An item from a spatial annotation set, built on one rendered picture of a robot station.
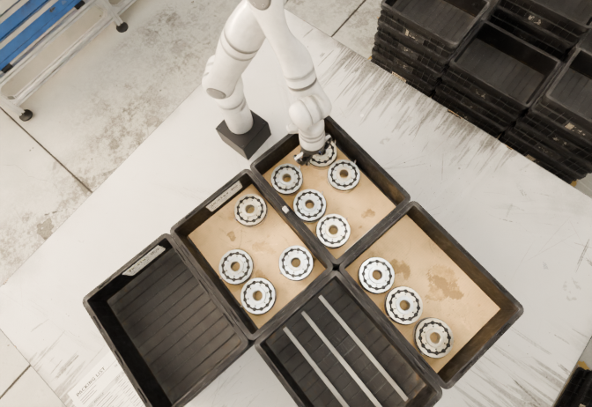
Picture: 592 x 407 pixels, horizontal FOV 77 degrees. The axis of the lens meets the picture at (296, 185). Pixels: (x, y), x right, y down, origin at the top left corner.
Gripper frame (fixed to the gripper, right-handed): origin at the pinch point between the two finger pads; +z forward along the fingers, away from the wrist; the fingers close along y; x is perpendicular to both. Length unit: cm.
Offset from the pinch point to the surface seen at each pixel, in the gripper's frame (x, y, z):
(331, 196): -13.6, -2.7, 2.5
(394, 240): -35.7, 4.6, 2.6
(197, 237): 0.3, -44.7, 2.2
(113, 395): -23, -94, 15
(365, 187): -17.2, 7.9, 2.5
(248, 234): -8.4, -31.0, 2.3
